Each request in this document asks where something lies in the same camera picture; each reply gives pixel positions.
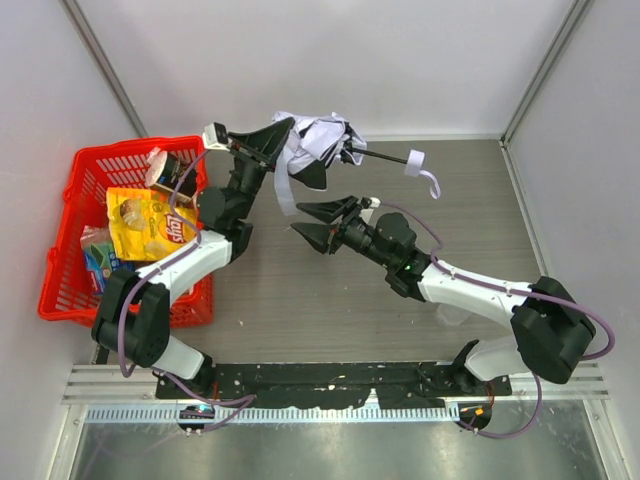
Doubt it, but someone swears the lavender folding umbrella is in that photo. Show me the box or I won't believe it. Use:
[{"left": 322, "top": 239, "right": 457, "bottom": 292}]
[{"left": 272, "top": 111, "right": 441, "bottom": 216}]

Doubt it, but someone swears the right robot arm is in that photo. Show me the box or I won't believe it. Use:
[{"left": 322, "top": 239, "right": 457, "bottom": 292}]
[{"left": 291, "top": 196, "right": 596, "bottom": 393}]

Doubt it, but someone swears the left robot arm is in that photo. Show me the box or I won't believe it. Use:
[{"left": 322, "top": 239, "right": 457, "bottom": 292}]
[{"left": 91, "top": 118, "right": 295, "bottom": 396}]

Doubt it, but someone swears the black and white carton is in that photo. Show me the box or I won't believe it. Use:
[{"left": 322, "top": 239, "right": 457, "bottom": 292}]
[{"left": 144, "top": 147, "right": 197, "bottom": 204}]

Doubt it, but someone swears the clear plastic water bottle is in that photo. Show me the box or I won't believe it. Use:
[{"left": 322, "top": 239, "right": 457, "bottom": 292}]
[{"left": 435, "top": 304, "right": 471, "bottom": 327}]

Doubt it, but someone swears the yellow Lay's chips bag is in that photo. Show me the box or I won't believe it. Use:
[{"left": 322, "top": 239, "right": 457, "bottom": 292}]
[{"left": 106, "top": 187, "right": 196, "bottom": 262}]

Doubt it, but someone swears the clear pink snack packet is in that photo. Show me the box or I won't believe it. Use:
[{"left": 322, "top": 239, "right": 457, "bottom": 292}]
[{"left": 80, "top": 225, "right": 113, "bottom": 249}]

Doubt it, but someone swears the blue snack packet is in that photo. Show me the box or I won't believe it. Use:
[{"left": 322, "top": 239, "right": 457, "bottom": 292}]
[{"left": 83, "top": 242, "right": 134, "bottom": 296}]

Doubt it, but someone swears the red plastic basket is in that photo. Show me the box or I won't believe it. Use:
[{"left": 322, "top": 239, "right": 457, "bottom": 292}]
[{"left": 38, "top": 136, "right": 204, "bottom": 328}]

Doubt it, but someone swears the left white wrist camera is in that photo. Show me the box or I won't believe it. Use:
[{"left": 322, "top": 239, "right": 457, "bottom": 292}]
[{"left": 202, "top": 122, "right": 229, "bottom": 150}]

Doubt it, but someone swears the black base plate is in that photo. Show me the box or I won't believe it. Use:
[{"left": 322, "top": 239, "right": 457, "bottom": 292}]
[{"left": 180, "top": 362, "right": 512, "bottom": 410}]

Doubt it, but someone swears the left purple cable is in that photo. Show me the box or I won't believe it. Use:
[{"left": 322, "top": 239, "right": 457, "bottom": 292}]
[{"left": 118, "top": 147, "right": 261, "bottom": 431}]

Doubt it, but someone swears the purple cable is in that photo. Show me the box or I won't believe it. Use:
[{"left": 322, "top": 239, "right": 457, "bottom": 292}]
[
  {"left": 118, "top": 147, "right": 261, "bottom": 431},
  {"left": 379, "top": 199, "right": 616, "bottom": 442}
]

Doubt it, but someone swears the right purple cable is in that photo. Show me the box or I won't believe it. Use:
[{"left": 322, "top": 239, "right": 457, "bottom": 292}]
[{"left": 379, "top": 199, "right": 616, "bottom": 442}]

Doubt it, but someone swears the white slotted cable duct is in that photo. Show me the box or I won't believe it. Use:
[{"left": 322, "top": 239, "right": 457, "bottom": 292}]
[{"left": 85, "top": 402, "right": 459, "bottom": 425}]

